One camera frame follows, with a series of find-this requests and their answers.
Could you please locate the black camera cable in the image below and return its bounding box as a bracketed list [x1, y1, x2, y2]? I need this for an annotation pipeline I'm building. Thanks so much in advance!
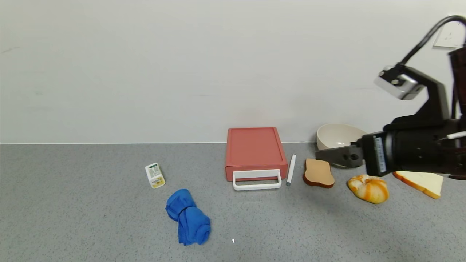
[400, 15, 466, 68]

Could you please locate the blue rolled cloth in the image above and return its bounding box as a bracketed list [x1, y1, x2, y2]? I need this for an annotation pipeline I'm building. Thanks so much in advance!
[165, 188, 212, 246]

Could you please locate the orange swirl bread roll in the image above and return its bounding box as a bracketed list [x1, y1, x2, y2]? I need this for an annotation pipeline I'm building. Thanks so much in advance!
[347, 174, 389, 204]

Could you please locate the red drawer cabinet housing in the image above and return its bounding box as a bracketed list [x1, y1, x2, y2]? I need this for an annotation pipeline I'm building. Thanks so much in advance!
[225, 127, 288, 171]

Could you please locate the white marker pen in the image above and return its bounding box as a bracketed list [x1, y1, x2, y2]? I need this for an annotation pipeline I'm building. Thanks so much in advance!
[286, 154, 296, 186]

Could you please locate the small white yellow carton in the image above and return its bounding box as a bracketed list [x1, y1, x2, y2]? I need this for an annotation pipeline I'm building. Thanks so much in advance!
[145, 163, 166, 189]

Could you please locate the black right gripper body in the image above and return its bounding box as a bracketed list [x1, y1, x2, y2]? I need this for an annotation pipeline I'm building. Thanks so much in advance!
[360, 131, 445, 177]

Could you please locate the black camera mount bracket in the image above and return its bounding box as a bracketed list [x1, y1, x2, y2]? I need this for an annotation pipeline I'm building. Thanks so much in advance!
[391, 65, 452, 126]

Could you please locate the beige ribbed bowl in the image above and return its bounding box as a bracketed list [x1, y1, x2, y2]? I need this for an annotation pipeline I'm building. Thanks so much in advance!
[316, 123, 368, 169]

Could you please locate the white bread slice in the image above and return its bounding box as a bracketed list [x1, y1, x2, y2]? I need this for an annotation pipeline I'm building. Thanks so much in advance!
[392, 171, 444, 199]

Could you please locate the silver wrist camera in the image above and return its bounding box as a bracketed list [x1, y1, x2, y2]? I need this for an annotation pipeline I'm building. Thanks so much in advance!
[374, 65, 426, 101]

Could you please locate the brown toast slice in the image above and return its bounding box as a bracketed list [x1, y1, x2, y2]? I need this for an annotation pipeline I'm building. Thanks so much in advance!
[303, 158, 335, 188]

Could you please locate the red drawer with white handle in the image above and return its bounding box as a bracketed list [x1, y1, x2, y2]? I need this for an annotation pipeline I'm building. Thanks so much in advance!
[225, 167, 288, 191]

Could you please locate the white wall socket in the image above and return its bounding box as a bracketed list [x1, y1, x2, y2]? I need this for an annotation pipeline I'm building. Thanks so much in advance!
[433, 15, 466, 49]

